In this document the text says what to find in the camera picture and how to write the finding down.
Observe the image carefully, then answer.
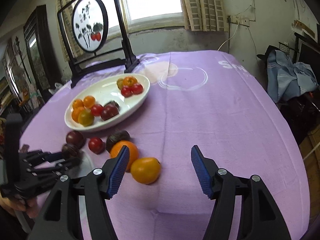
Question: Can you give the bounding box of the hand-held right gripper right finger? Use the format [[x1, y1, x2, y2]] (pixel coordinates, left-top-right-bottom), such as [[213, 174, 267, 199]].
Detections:
[[191, 145, 292, 240]]

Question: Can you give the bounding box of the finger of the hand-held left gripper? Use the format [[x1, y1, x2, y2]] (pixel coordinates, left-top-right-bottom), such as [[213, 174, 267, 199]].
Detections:
[[21, 150, 64, 167], [26, 159, 80, 180]]

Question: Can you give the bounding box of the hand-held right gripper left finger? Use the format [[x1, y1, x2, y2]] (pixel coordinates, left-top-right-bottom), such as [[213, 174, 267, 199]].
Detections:
[[27, 145, 130, 240]]

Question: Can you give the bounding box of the smooth orange round fruit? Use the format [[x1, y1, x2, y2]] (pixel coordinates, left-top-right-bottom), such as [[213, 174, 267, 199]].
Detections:
[[130, 157, 161, 185], [110, 140, 139, 172]]

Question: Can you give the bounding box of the dark purple plum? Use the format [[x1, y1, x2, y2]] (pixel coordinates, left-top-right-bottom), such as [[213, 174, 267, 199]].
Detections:
[[100, 105, 119, 121], [66, 131, 85, 148]]

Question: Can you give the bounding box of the large tangerine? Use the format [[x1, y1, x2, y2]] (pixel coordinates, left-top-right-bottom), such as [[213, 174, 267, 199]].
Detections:
[[71, 107, 85, 123], [122, 76, 138, 87]]

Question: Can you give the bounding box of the medium tangerine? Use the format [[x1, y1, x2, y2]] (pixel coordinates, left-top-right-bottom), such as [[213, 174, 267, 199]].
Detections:
[[83, 95, 96, 108]]

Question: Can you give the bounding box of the white oval plate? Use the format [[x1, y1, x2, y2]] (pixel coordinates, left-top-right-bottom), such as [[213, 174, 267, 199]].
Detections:
[[64, 73, 150, 132]]

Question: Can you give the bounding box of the person's left hand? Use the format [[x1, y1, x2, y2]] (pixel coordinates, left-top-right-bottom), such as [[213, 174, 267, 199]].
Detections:
[[0, 196, 38, 218]]

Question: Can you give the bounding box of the purple printed tablecloth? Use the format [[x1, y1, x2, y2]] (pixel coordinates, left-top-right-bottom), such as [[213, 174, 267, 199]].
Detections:
[[19, 50, 312, 240]]

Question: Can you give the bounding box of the white plastic bag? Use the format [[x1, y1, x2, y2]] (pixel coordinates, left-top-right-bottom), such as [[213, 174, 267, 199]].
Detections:
[[49, 82, 64, 94]]

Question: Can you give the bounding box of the dark wooden cabinet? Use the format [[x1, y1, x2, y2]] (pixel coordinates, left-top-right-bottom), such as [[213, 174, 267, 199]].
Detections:
[[24, 5, 63, 88]]

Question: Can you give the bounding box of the cardboard box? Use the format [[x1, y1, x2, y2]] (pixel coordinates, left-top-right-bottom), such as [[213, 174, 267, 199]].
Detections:
[[299, 125, 320, 160]]

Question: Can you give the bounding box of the blue clothing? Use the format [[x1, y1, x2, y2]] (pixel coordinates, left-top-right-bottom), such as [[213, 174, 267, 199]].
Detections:
[[267, 49, 320, 103]]

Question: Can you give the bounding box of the brick pattern curtain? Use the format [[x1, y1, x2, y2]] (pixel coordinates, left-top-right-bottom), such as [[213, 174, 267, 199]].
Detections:
[[177, 0, 229, 32], [60, 0, 85, 60]]

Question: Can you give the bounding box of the dark cloth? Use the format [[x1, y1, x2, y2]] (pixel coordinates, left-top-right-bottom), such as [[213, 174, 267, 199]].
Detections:
[[257, 45, 275, 63]]

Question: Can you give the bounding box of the black framed painted table screen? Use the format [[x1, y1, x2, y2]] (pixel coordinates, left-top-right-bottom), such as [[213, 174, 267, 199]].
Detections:
[[57, 0, 140, 88]]

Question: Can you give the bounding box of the black monitor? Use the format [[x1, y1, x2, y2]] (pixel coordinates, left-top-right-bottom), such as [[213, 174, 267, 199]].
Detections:
[[297, 34, 320, 65]]

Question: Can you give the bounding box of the wooden strip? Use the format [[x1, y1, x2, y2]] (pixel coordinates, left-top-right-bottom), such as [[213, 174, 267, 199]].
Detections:
[[291, 20, 315, 37]]

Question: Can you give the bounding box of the white cable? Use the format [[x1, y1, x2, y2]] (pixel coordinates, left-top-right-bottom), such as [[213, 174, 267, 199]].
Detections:
[[217, 24, 240, 52]]

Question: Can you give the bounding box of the white wall outlet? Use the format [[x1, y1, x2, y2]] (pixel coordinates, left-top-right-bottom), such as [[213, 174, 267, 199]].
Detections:
[[229, 15, 250, 27]]

